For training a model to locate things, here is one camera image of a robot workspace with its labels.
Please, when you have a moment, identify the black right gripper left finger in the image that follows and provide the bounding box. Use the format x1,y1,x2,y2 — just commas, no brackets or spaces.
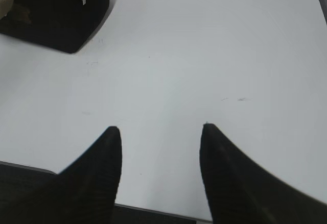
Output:
42,126,122,223

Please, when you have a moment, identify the black fabric bag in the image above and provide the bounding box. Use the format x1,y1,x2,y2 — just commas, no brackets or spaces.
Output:
1,0,110,54

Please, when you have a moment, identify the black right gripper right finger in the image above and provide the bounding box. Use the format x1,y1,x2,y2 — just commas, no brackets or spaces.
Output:
199,123,326,223

